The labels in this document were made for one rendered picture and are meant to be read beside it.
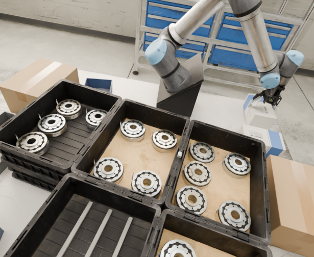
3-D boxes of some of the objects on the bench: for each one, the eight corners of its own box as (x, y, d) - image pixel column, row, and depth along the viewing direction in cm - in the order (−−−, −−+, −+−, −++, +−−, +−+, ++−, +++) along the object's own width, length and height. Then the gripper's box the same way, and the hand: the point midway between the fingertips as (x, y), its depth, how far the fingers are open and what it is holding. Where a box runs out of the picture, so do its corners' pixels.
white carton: (271, 144, 116) (281, 132, 110) (275, 161, 107) (286, 150, 101) (235, 135, 117) (242, 123, 111) (236, 151, 109) (244, 139, 102)
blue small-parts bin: (87, 87, 130) (86, 77, 125) (112, 88, 132) (112, 79, 127) (81, 108, 116) (79, 98, 111) (109, 110, 118) (109, 100, 113)
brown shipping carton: (49, 124, 106) (41, 98, 94) (10, 112, 108) (-3, 85, 96) (80, 91, 127) (77, 67, 115) (47, 82, 129) (40, 57, 117)
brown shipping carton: (318, 260, 77) (353, 247, 65) (257, 241, 79) (281, 225, 67) (300, 188, 98) (324, 169, 86) (252, 175, 100) (269, 154, 88)
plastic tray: (-2, 176, 83) (-7, 169, 80) (-44, 160, 86) (-51, 152, 82) (44, 130, 102) (41, 123, 99) (8, 118, 105) (4, 110, 101)
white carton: (242, 104, 135) (248, 93, 129) (261, 108, 135) (268, 96, 129) (247, 126, 121) (255, 114, 115) (268, 130, 121) (276, 118, 114)
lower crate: (70, 116, 111) (66, 97, 103) (122, 133, 107) (123, 116, 99) (9, 177, 84) (-3, 159, 75) (77, 204, 80) (73, 188, 71)
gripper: (262, 83, 104) (245, 113, 119) (301, 91, 104) (279, 120, 118) (259, 74, 110) (242, 104, 125) (295, 81, 110) (275, 110, 124)
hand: (259, 108), depth 124 cm, fingers closed on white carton, 13 cm apart
